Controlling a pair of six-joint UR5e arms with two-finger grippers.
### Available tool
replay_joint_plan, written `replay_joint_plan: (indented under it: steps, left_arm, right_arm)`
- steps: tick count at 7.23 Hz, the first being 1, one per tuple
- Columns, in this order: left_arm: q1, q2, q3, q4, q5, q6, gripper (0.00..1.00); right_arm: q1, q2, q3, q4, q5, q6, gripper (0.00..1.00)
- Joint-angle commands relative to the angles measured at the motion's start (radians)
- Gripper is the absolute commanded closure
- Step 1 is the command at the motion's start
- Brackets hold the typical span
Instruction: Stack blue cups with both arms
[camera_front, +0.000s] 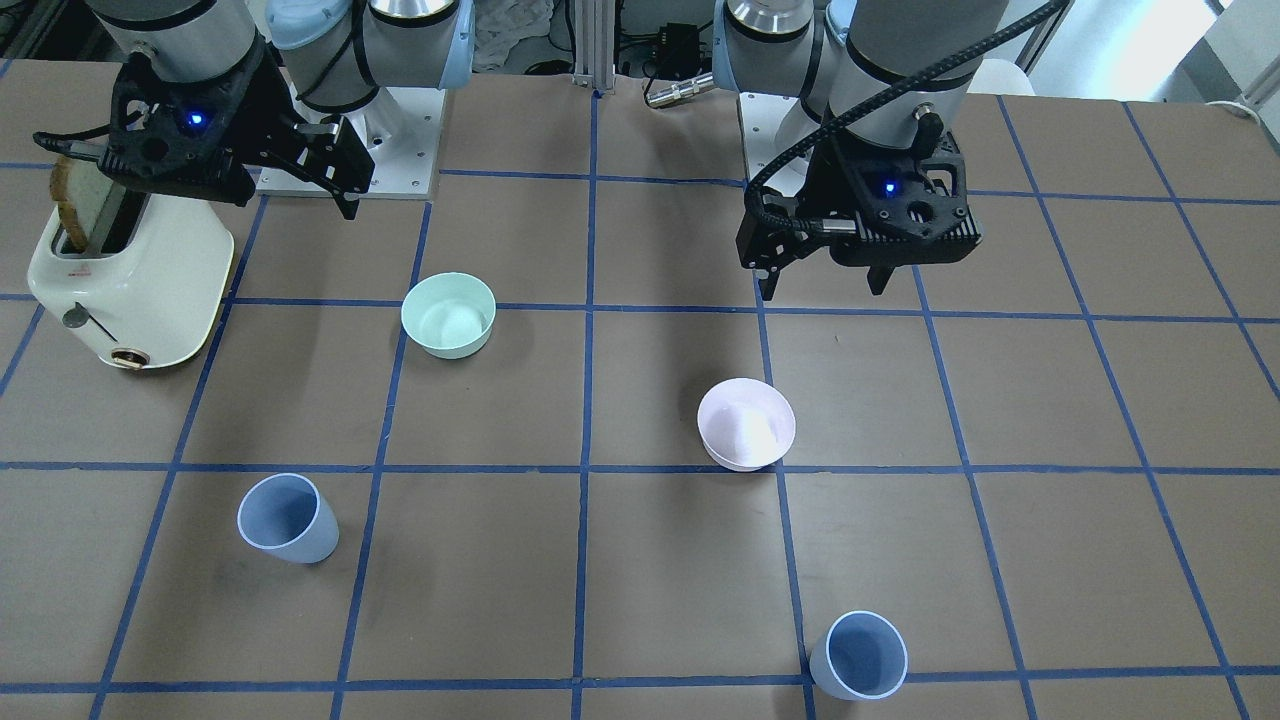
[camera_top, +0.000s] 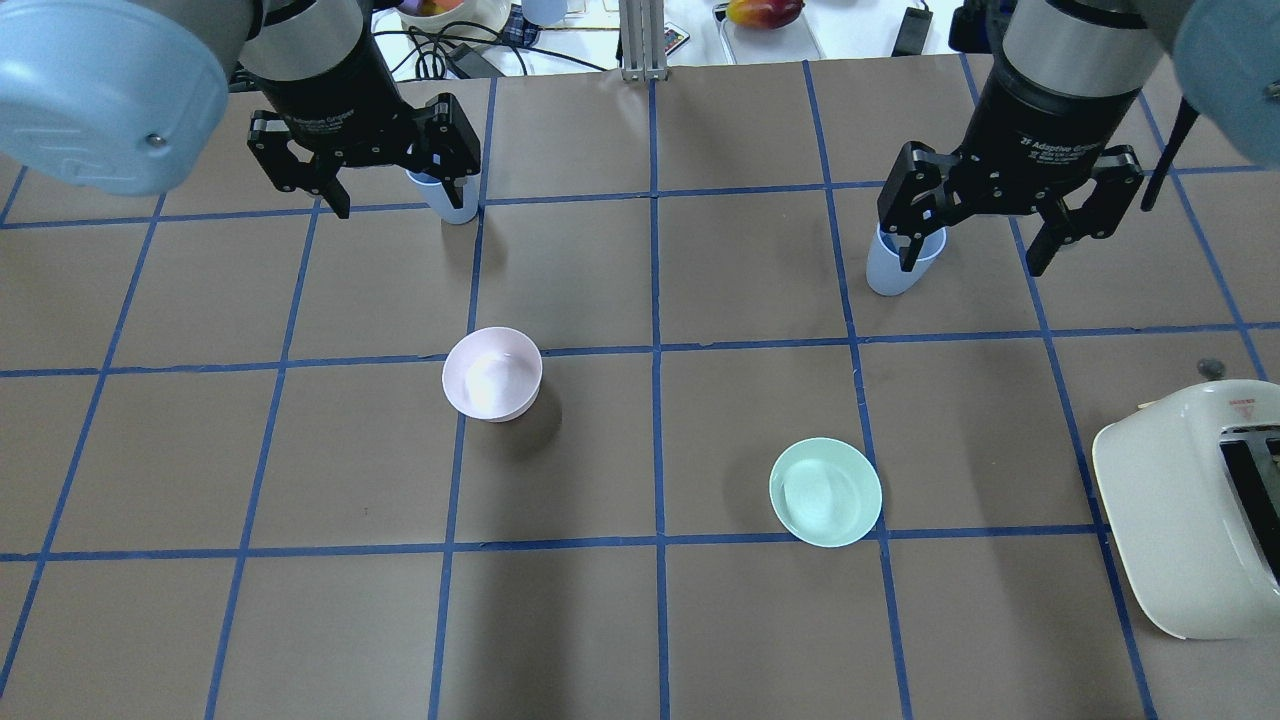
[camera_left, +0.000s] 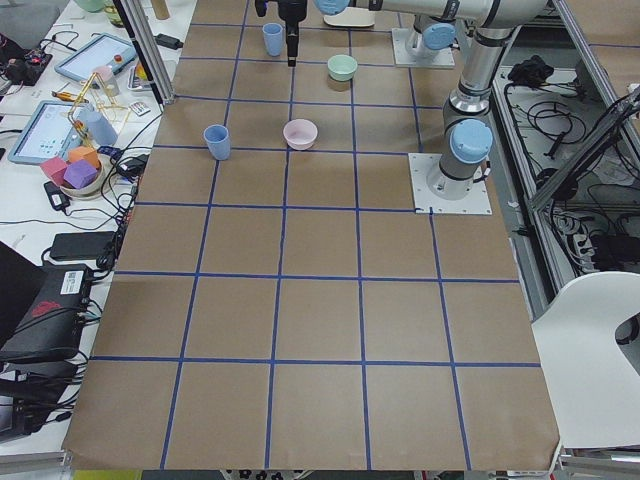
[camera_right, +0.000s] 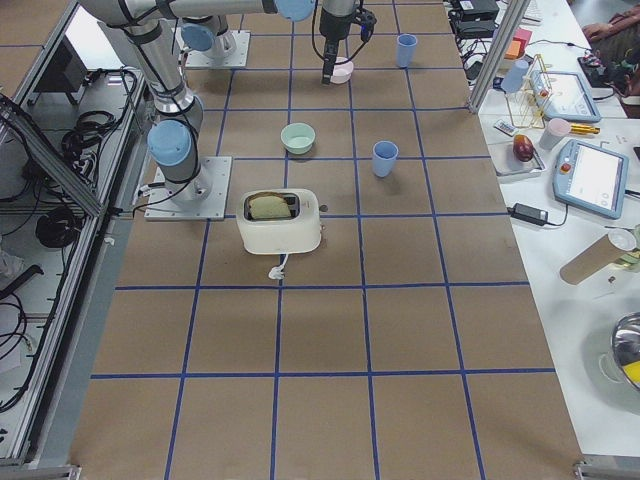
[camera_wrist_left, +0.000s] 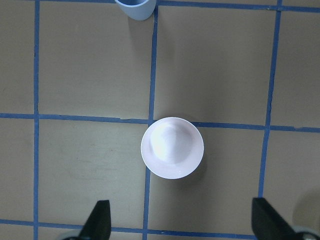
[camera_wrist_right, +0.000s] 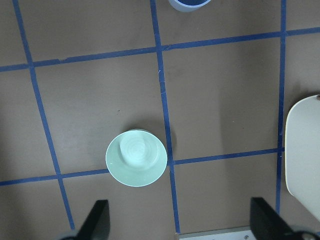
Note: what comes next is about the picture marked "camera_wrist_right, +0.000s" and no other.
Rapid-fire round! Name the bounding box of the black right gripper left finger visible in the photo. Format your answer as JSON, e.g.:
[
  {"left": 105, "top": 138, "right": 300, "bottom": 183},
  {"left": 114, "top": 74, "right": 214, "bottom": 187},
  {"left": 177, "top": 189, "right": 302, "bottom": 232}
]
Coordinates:
[{"left": 75, "top": 199, "right": 111, "bottom": 240}]

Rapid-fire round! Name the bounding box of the grey metal plate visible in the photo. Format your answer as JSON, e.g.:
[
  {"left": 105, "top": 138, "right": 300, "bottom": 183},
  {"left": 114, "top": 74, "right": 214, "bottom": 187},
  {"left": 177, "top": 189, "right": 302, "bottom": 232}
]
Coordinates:
[{"left": 177, "top": 226, "right": 256, "bottom": 240}]

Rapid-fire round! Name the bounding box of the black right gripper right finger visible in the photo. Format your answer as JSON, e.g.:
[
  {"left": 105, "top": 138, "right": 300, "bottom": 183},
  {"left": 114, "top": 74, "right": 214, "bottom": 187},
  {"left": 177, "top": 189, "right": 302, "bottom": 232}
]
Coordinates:
[{"left": 250, "top": 197, "right": 302, "bottom": 240}]

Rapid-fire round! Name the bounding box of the mint green cup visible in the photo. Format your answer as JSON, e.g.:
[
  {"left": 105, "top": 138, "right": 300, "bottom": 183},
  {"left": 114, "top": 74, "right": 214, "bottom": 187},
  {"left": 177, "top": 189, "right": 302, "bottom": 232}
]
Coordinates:
[{"left": 105, "top": 129, "right": 168, "bottom": 188}]

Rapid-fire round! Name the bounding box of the blue plastic cup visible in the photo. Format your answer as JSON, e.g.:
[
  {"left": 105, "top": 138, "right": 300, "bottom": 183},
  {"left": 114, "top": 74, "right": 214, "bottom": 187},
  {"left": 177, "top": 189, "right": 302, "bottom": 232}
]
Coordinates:
[{"left": 168, "top": 0, "right": 211, "bottom": 13}]

